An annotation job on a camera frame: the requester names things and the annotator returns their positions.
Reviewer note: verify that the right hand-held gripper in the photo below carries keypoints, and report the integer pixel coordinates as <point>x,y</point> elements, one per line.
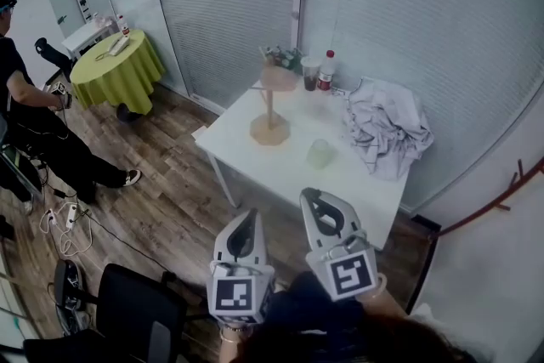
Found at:
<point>350,274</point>

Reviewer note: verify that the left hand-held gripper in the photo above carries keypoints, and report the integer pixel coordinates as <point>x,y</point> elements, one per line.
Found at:
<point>236,297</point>

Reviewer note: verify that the pale green cup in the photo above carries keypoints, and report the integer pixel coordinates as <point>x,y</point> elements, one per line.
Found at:
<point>319,155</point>

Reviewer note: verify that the wooden cup stand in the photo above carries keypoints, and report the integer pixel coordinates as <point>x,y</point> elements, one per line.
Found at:
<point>270,134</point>

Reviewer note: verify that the pink translucent cup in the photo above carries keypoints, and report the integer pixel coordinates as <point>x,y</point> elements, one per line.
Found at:
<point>278,78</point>

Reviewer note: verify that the person's right forearm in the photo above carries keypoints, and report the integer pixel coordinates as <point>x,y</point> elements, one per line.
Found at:
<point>387,304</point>

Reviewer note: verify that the person's left forearm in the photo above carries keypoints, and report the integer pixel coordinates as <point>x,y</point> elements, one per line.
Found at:
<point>231,346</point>

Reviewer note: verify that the plastic cup with dark drink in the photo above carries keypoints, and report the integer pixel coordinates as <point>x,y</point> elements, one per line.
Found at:
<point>310,78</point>

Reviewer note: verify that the white table leg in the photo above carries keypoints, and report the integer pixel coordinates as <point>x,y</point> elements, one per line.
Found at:
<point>223,183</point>

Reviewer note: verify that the person's dark trousers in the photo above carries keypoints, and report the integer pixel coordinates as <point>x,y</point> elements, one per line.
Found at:
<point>314,310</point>

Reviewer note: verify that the crumpled white shirt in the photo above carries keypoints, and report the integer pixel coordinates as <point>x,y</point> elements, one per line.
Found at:
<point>382,127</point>

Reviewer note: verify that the black office chair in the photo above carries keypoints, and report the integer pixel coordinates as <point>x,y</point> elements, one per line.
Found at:
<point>136,302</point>

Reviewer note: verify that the red-capped plastic bottle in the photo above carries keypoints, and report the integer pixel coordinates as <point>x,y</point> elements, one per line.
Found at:
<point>326,74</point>

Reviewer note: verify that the red coat rack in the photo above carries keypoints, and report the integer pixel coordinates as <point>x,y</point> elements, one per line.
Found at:
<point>480,217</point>

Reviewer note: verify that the person's white sleeve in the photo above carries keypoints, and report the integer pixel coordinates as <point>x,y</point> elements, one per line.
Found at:
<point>446,331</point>

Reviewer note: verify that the potted flowers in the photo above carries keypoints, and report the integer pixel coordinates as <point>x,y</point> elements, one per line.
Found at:
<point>289,57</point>

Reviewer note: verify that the white power strip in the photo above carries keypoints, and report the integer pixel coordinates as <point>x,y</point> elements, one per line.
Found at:
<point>50,219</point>
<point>71,217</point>

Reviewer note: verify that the black round table base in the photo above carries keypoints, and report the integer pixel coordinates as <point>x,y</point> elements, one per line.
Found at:
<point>127,114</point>

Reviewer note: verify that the black wheeled chair base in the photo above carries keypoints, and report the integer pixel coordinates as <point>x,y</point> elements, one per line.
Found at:
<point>70,280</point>

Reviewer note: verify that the green tablecloth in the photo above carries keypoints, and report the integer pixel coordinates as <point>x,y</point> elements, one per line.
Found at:
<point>115,76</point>

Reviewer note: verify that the grey window blinds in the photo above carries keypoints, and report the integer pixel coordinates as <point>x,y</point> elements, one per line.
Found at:
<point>425,4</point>
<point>229,4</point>

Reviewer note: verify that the small red-label bottle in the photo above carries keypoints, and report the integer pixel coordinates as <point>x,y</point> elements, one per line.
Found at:
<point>124,30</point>

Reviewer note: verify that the white side table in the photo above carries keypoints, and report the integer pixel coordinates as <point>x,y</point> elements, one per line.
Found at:
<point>85,36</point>

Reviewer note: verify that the black swivel chair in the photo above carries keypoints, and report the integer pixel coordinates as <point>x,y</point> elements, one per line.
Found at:
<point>55,55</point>

